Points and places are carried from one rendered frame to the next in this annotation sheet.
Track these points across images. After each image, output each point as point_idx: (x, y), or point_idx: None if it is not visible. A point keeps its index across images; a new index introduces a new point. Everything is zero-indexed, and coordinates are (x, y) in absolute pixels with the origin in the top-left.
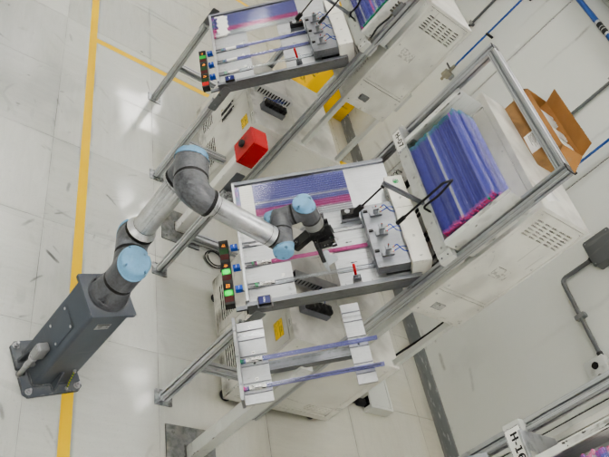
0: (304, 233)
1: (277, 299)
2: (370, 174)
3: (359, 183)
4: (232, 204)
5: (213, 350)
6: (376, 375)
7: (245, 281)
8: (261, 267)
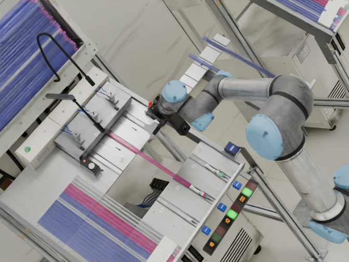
0: (174, 120)
1: (218, 146)
2: (23, 196)
3: (42, 195)
4: (259, 82)
5: (278, 195)
6: (215, 36)
7: (229, 182)
8: (202, 189)
